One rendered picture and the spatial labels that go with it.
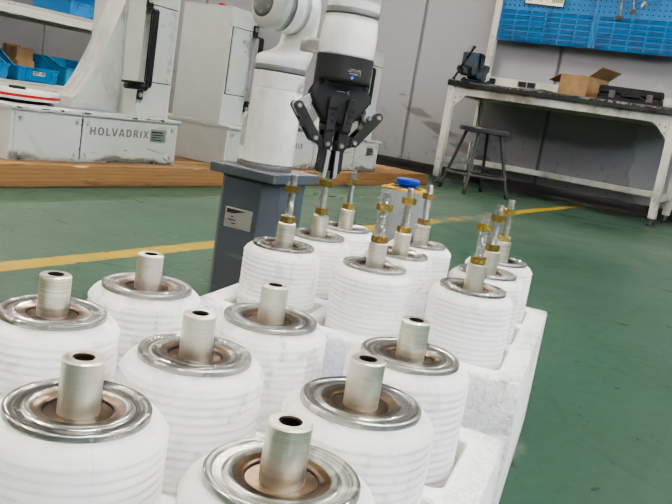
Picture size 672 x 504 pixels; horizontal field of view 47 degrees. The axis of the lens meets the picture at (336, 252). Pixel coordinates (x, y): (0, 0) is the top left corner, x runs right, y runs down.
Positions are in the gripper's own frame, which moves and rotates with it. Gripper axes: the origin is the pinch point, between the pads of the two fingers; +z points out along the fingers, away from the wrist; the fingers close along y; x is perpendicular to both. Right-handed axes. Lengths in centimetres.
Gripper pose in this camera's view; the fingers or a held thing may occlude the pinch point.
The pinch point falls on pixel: (328, 163)
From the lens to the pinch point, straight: 104.3
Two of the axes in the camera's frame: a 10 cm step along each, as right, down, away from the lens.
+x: -3.2, -2.3, 9.2
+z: -1.6, 9.7, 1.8
